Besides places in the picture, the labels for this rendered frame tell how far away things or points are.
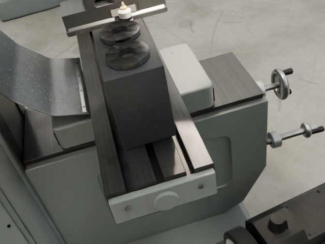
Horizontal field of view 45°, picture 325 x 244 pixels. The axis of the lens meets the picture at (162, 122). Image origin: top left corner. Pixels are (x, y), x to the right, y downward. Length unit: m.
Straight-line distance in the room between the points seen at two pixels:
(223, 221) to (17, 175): 0.81
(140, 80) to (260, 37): 2.32
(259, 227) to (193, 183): 0.35
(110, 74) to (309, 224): 0.68
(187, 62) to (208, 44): 1.71
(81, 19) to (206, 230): 0.91
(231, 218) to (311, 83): 1.22
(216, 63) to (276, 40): 1.59
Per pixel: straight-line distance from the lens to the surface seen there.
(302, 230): 1.12
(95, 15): 1.36
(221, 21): 3.28
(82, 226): 1.49
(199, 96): 1.19
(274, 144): 1.42
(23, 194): 1.28
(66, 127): 1.17
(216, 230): 1.60
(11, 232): 1.37
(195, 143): 0.85
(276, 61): 2.76
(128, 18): 1.24
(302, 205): 1.19
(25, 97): 1.13
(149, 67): 0.76
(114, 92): 0.77
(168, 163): 0.82
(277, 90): 1.51
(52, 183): 1.31
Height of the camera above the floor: 1.54
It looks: 41 degrees down
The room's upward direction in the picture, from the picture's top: 12 degrees counter-clockwise
